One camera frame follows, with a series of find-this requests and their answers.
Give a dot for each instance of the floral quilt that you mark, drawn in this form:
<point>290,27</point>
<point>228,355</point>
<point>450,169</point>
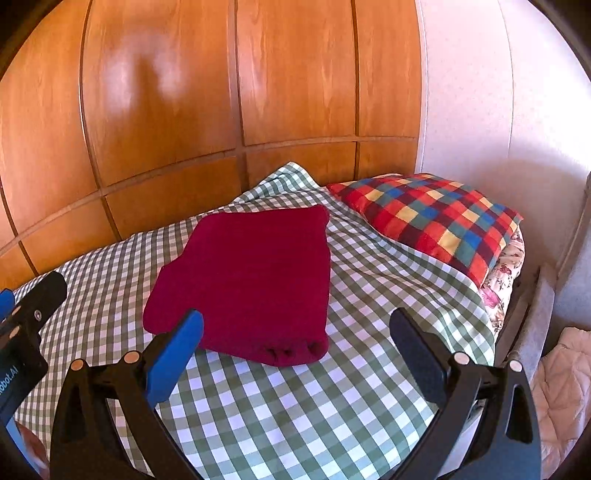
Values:
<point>503,272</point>

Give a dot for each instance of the green checked bedsheet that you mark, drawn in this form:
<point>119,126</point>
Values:
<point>300,415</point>

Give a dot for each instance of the grey upright panel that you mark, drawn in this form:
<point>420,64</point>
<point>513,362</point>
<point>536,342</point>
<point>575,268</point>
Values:
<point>575,230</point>

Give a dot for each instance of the multicolour plaid pillow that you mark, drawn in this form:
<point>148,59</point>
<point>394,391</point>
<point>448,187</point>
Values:
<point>429,217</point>

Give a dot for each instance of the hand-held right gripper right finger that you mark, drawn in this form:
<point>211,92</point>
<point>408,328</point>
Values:
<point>415,355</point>

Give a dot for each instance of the wooden wardrobe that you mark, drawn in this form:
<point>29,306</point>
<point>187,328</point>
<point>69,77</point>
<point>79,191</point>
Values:
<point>161,115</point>

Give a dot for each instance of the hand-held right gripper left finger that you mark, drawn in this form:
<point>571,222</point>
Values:
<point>175,355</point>

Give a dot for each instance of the grey bed frame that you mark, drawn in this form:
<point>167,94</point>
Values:
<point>535,318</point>

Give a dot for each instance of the pink quilted blanket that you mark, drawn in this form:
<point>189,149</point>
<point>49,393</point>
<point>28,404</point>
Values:
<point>568,383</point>

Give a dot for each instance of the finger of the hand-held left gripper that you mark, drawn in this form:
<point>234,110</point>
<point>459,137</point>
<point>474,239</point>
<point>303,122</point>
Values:
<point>6,302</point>
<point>44,295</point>

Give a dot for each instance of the dark red sweater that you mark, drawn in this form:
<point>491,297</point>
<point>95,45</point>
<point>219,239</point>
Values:
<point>254,277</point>

